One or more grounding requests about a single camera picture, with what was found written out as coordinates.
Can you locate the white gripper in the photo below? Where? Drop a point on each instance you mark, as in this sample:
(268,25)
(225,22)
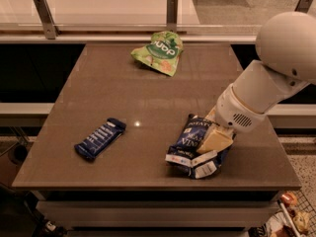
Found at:
(231,114)

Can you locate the blue potato chip bag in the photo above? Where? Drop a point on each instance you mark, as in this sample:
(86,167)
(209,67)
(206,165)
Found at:
(183,153)

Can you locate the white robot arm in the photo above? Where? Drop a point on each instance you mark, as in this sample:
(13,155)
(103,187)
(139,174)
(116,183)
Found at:
(286,46)

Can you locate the green rice chip bag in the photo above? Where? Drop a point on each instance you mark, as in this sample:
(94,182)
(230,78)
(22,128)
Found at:
(162,54)

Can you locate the dark blue snack bar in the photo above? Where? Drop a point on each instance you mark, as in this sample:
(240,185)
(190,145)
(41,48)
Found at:
(100,139)

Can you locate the grey table base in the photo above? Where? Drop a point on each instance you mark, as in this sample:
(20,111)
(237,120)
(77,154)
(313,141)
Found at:
(158,214)

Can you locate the wire basket with snacks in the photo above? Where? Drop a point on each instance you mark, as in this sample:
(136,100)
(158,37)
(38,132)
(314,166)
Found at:
(295,217)

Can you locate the middle metal railing bracket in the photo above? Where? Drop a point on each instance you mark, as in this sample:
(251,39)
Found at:
(172,15)

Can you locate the metal railing bracket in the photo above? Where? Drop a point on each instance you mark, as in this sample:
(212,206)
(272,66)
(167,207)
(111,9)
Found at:
(172,15)
(50,30)
(303,6)

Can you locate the right metal railing bracket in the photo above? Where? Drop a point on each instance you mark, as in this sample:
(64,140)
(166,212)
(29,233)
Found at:
(303,6)

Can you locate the left metal railing bracket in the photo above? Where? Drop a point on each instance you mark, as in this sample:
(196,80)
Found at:
(50,30)

